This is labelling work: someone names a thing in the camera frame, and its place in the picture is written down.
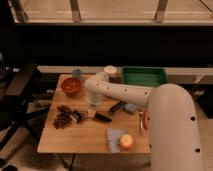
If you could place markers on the black rectangular block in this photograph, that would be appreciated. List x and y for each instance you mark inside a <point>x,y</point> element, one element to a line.
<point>117,106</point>

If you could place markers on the black handled brush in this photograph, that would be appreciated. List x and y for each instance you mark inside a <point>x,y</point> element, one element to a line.
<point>97,116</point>

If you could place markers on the red bowl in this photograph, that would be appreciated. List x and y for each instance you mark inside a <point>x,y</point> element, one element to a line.
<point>71,86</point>

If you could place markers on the green plastic tray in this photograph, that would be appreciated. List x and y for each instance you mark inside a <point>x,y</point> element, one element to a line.
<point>143,76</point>

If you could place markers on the metal peeler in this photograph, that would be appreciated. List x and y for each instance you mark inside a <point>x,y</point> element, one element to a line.
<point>140,123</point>

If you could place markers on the orange carrot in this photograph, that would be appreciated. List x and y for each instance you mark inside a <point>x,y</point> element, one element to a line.
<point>145,120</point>

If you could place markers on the yellow red apple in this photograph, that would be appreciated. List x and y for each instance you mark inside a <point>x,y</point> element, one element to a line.
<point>126,141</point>

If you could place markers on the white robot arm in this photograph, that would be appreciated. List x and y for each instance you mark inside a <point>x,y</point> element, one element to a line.
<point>173,126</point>

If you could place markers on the blue sponge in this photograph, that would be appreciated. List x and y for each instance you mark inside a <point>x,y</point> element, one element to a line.
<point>130,108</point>

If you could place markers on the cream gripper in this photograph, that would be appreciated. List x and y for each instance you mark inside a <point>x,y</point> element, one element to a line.
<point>91,112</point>

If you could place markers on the grey blue cloth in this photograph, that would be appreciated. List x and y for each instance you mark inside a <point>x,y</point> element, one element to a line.
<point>113,136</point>

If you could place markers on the black office chair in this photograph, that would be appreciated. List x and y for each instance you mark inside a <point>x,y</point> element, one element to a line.
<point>16,92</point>

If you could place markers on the blue cup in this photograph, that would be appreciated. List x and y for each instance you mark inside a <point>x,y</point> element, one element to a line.
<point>77,73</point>

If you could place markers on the wooden folding table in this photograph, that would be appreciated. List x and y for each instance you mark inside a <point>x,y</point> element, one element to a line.
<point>89,136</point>

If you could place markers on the bunch of dark grapes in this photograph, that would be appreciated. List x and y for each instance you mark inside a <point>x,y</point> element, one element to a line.
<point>63,118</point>

